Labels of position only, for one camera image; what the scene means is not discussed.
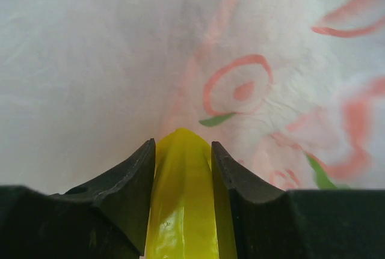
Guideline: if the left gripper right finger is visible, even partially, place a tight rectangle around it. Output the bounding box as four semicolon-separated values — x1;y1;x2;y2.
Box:
211;142;384;258

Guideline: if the pink plastic bag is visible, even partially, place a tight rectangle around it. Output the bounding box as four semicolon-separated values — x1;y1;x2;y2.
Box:
1;0;384;193

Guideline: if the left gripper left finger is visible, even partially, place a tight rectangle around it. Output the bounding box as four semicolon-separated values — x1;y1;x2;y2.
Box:
1;139;156;258

